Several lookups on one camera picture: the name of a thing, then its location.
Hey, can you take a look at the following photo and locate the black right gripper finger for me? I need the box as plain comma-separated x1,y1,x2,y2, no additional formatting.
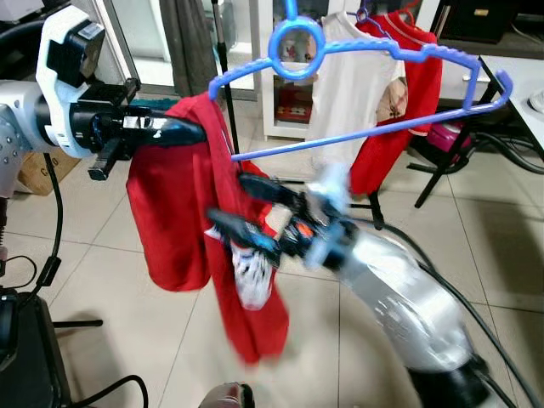
208,211,281,256
240,174,311,213

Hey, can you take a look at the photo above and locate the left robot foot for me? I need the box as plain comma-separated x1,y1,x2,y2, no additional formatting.
197,382,256,408

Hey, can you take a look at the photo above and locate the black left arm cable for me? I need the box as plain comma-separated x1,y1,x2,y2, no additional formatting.
0,151,67,298

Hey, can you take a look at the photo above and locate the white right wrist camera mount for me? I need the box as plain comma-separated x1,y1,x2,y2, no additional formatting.
302,161,358,271

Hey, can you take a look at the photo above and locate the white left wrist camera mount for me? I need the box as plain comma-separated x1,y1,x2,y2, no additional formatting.
34,7,109,160

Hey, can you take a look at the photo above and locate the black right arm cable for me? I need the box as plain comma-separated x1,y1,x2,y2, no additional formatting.
382,223,544,408

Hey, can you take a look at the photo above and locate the plain red hung shirt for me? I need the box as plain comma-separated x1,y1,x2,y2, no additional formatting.
348,8,445,196

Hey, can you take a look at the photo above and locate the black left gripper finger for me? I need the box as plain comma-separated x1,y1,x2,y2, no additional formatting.
129,127,205,147
129,116,205,130

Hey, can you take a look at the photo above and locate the white glass-door cabinet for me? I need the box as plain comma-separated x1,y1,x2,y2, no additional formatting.
255,0,443,141

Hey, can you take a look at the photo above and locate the white hung shirt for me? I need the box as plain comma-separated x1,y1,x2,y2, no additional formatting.
306,13,409,168

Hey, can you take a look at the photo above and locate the blue-purple plastic hanger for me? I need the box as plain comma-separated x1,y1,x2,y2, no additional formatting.
208,0,516,162

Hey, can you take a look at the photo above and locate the grey curtain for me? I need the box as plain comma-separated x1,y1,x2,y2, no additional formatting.
157,0,220,76

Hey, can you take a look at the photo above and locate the red shirt with white print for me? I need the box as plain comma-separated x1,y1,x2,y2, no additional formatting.
126,92,292,368

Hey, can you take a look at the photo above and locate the clothes rack with silver rail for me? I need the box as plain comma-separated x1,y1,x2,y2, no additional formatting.
211,0,477,232

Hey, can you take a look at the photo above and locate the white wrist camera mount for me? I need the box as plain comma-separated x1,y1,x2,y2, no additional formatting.
34,7,109,160
302,161,358,271

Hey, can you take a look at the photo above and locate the black case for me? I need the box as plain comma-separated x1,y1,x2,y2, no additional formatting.
0,287,76,408

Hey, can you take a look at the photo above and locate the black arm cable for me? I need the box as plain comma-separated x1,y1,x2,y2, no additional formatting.
382,223,544,408
0,151,67,298

